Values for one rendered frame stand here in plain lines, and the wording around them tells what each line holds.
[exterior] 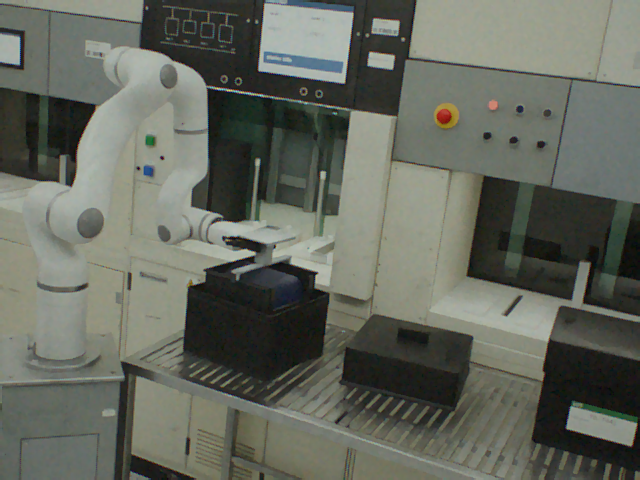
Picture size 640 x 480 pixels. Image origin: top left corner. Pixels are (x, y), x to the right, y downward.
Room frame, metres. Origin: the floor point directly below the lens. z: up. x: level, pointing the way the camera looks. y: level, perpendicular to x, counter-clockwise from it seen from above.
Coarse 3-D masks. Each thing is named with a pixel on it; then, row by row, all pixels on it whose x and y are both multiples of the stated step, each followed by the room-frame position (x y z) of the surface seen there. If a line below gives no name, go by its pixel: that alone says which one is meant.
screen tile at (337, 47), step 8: (312, 16) 2.38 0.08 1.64; (320, 16) 2.37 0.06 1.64; (328, 16) 2.36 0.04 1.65; (336, 16) 2.35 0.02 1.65; (312, 24) 2.38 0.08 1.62; (320, 24) 2.37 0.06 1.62; (328, 24) 2.36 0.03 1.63; (336, 24) 2.35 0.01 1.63; (336, 32) 2.35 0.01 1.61; (344, 32) 2.34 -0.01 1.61; (312, 40) 2.38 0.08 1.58; (320, 40) 2.37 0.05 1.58; (328, 40) 2.36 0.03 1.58; (336, 40) 2.35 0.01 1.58; (344, 40) 2.34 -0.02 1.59; (312, 48) 2.38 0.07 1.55; (320, 48) 2.37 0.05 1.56; (328, 48) 2.36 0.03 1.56; (336, 48) 2.35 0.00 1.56; (344, 48) 2.34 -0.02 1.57; (336, 56) 2.35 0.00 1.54; (344, 56) 2.34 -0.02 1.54
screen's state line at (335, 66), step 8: (264, 56) 2.44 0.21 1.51; (272, 56) 2.43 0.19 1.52; (280, 56) 2.42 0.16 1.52; (288, 56) 2.41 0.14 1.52; (296, 56) 2.40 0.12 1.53; (280, 64) 2.42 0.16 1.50; (288, 64) 2.41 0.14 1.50; (296, 64) 2.40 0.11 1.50; (304, 64) 2.39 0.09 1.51; (312, 64) 2.38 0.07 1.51; (320, 64) 2.37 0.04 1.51; (328, 64) 2.36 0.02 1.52; (336, 64) 2.35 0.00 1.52; (336, 72) 2.34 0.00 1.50
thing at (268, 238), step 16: (256, 240) 1.96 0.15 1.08; (272, 240) 1.97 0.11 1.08; (288, 240) 2.02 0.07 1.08; (256, 256) 2.01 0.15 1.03; (272, 256) 2.02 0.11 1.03; (288, 256) 2.11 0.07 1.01; (208, 272) 1.97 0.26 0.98; (224, 272) 2.04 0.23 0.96; (240, 272) 1.93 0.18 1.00; (288, 272) 2.10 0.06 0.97; (304, 272) 2.07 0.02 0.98; (208, 288) 1.98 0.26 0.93; (224, 288) 1.95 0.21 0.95; (240, 288) 1.92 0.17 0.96; (256, 288) 1.88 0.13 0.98; (272, 288) 1.90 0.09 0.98; (304, 288) 2.07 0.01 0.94; (240, 304) 1.92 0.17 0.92; (256, 304) 1.89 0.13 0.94; (272, 304) 1.90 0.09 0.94; (288, 304) 1.97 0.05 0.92
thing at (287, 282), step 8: (280, 280) 1.96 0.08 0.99; (288, 280) 1.99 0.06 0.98; (296, 280) 2.02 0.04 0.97; (280, 288) 1.96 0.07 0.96; (288, 288) 1.99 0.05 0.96; (296, 288) 2.03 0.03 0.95; (280, 296) 1.97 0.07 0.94; (288, 296) 2.00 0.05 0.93; (296, 296) 2.03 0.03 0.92; (280, 304) 1.97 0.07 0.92
